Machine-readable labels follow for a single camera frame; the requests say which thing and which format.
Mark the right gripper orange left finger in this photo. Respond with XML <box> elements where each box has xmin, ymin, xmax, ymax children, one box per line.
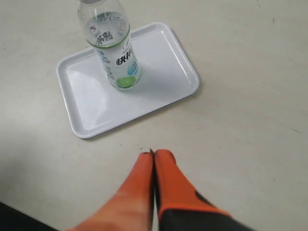
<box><xmin>70</xmin><ymin>151</ymin><xmax>154</xmax><ymax>231</ymax></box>

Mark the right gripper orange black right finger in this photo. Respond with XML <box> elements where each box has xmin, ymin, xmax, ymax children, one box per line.
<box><xmin>154</xmin><ymin>149</ymin><xmax>243</xmax><ymax>231</ymax></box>

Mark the clear bottle with green label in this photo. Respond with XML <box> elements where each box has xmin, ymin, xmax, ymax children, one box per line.
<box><xmin>77</xmin><ymin>0</ymin><xmax>141</xmax><ymax>90</ymax></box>

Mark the white plastic tray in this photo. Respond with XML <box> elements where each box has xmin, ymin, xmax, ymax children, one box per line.
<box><xmin>56</xmin><ymin>22</ymin><xmax>199</xmax><ymax>139</ymax></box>

